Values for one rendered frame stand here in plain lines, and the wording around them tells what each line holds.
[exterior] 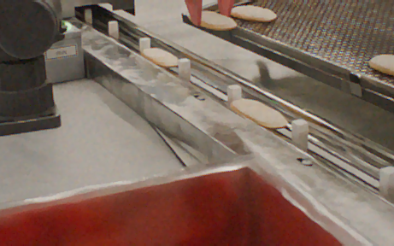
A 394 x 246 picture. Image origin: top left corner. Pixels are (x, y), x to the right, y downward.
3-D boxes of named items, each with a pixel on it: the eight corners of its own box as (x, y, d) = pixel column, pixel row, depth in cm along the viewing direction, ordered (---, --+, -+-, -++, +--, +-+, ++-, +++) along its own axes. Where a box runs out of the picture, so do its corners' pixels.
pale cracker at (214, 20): (181, 19, 100) (180, 10, 100) (207, 14, 101) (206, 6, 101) (217, 32, 91) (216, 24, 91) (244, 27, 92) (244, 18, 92)
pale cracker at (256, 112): (222, 106, 90) (221, 97, 90) (249, 101, 91) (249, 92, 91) (266, 132, 81) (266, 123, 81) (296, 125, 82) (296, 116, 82)
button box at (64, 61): (30, 94, 120) (22, 26, 116) (77, 85, 123) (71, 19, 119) (44, 108, 113) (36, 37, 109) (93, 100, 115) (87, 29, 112)
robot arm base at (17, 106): (-13, 108, 104) (-6, 137, 93) (-21, 51, 102) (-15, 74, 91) (49, 99, 106) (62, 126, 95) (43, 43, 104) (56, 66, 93)
